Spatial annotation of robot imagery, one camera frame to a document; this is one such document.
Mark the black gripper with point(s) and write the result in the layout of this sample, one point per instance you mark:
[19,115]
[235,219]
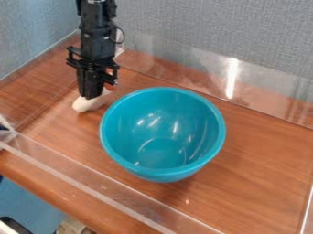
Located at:
[92,59]

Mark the white brown toy mushroom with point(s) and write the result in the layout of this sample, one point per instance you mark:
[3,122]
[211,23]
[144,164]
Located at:
[84,105]

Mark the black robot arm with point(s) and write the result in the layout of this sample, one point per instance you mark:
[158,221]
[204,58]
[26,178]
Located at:
[97,14]

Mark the blue plastic bowl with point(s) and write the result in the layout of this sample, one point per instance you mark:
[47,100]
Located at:
[162,133]

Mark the clear acrylic back panel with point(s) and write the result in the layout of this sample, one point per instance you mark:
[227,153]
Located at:
[267,90]

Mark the clear acrylic front panel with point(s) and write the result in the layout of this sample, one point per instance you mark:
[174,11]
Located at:
[108,191]

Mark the clear acrylic corner bracket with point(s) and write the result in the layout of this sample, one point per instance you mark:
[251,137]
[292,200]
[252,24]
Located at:
[118,37]

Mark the clear acrylic front bracket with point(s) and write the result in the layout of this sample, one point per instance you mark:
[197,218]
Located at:
[9,134]

